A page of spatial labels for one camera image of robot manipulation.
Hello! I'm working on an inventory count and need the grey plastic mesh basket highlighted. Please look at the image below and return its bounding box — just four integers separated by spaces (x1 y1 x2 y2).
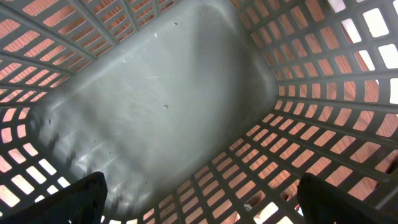
1 0 397 223

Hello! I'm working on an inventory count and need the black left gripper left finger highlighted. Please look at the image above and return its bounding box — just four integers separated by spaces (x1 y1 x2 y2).
1 171 108 224

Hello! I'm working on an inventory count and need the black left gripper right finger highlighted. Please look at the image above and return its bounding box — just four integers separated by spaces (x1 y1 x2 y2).
297 173 397 224

